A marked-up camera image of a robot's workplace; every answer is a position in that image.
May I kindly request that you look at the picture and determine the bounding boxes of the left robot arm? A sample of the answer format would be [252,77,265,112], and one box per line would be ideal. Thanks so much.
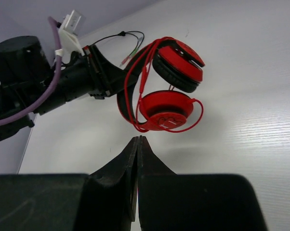
[0,36,127,120]

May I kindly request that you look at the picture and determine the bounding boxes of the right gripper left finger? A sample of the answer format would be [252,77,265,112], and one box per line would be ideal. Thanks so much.
[0,137,138,231]

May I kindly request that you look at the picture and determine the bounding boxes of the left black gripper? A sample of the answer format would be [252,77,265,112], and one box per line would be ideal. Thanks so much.
[34,44,128,115]

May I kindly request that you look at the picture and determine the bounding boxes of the black cable with coloured plugs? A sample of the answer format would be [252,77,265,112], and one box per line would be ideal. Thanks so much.
[91,30,145,68]

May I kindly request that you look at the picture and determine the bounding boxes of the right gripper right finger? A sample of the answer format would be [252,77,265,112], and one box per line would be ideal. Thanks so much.
[138,136,267,231]

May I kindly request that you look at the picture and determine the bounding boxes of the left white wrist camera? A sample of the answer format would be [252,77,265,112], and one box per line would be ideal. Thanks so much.
[58,10,85,56]

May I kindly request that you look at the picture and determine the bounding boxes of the red black headphones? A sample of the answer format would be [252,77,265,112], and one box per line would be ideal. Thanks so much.
[117,37,205,133]

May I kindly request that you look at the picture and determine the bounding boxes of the red headphone cable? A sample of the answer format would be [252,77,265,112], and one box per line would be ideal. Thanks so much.
[123,36,205,133]

